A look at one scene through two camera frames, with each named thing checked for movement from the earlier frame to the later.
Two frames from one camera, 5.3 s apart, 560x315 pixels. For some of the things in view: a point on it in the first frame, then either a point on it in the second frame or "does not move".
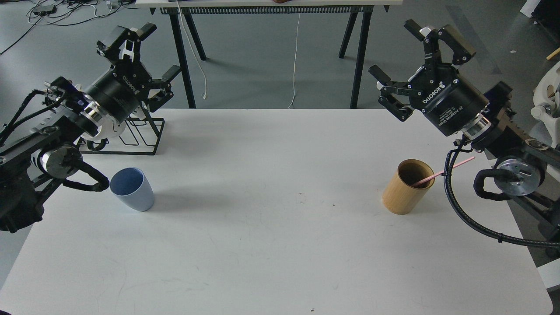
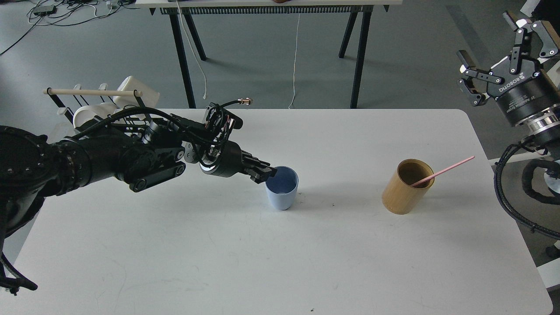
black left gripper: (121, 91) -> (231, 162)
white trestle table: (187, 12) does not move
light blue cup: (131, 186) -> (281, 187)
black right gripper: (447, 98) -> (523, 89)
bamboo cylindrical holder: (400, 196) does not move
